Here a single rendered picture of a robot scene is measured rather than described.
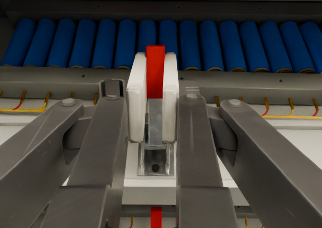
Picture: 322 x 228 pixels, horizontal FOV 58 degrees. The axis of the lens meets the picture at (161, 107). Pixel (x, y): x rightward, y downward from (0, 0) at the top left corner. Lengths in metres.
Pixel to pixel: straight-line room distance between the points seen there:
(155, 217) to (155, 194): 0.10
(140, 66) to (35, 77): 0.12
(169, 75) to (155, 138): 0.07
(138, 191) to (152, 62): 0.10
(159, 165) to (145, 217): 0.19
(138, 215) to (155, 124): 0.21
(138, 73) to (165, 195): 0.12
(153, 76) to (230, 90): 0.08
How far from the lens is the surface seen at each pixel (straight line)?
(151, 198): 0.25
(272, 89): 0.25
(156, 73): 0.19
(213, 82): 0.24
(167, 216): 0.40
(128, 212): 0.39
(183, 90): 0.15
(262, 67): 0.27
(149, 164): 0.22
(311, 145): 0.26
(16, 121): 0.26
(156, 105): 0.20
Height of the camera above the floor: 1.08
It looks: 40 degrees down
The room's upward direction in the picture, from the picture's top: 1 degrees clockwise
